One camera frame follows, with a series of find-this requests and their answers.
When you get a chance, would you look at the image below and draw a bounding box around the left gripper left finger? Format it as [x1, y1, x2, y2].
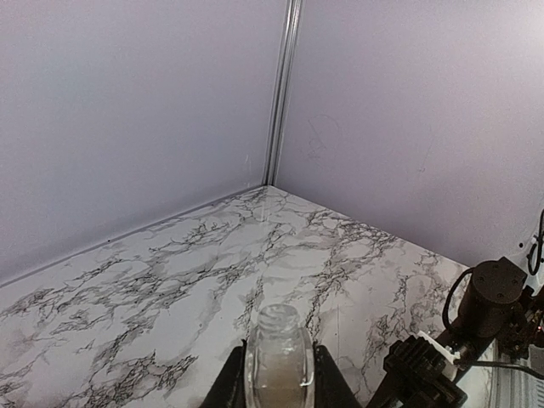
[201, 344, 247, 408]

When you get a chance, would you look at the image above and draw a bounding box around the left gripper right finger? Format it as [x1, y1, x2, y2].
[313, 343, 361, 408]

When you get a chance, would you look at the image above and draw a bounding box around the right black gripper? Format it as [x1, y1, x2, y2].
[368, 336, 468, 407]

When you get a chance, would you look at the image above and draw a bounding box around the clear nail polish bottle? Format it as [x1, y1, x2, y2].
[244, 303, 315, 408]

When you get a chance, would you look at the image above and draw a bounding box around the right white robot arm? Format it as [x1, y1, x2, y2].
[368, 229, 543, 407]

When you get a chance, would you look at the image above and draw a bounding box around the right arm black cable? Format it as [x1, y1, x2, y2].
[441, 207, 544, 379]

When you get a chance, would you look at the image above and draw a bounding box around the front aluminium rail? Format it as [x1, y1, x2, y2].
[489, 368, 543, 408]

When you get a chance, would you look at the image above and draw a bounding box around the left aluminium frame post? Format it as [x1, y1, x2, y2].
[262, 0, 304, 185]

